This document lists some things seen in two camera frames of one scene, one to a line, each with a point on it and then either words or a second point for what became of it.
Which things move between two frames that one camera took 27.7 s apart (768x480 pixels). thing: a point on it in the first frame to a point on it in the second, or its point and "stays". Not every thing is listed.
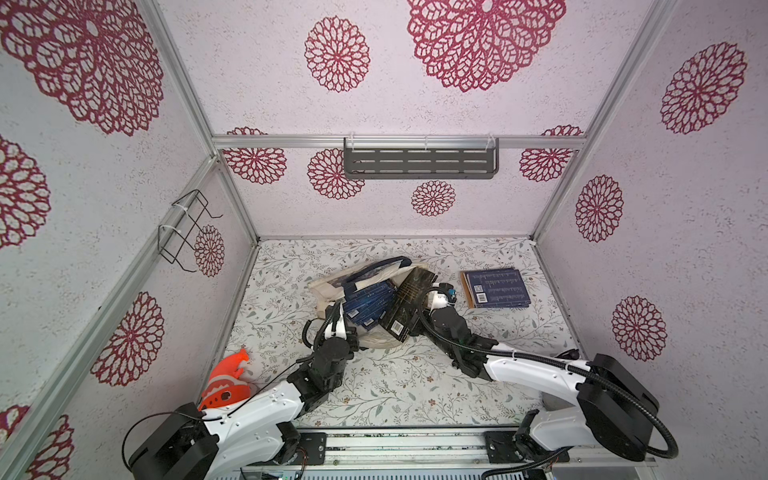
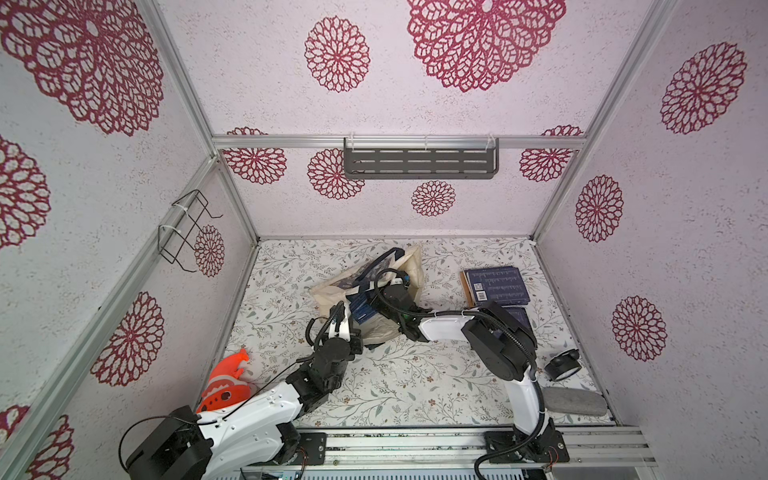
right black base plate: x=502 y=448 stays
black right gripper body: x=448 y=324 to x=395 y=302
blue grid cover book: x=497 y=289 stays
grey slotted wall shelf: x=421 y=157 stays
